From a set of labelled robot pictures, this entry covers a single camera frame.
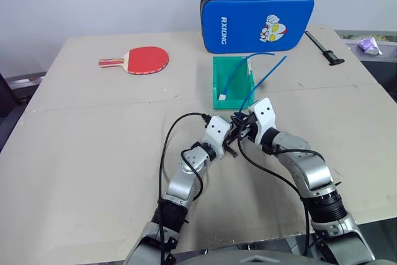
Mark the crumpled purple white bag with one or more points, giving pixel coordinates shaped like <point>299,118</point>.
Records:
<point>369,46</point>

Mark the dark rounded robot torso shape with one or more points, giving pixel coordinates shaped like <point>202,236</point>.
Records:
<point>248,257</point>

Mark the black clamp tool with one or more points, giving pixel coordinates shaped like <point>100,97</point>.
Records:
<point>324,49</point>

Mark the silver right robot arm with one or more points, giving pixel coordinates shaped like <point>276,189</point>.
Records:
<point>313,172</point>

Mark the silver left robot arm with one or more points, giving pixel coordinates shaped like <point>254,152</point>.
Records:
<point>178,184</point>

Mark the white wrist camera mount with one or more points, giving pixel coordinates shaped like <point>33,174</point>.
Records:
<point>217,131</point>
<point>263,116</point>

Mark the dark metal side furniture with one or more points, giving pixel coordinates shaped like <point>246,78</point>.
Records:
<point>12,91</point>

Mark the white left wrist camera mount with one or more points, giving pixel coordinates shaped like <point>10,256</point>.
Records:
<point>217,131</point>

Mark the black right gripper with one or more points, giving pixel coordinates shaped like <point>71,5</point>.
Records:
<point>250,127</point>

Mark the blue RXIONG kick pad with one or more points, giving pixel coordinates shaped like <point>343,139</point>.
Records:
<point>248,20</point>

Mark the grey side table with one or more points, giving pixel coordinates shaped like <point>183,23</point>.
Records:
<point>381,66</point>

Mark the white coupler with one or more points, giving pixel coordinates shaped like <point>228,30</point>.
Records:
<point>222,97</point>

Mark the red table tennis paddle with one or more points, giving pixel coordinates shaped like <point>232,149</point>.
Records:
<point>145,60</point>

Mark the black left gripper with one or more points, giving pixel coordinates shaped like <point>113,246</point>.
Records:
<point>232,141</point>

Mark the green plastic bin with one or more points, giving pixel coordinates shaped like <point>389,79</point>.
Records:
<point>232,91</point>

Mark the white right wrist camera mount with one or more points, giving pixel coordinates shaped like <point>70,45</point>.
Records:
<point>263,116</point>

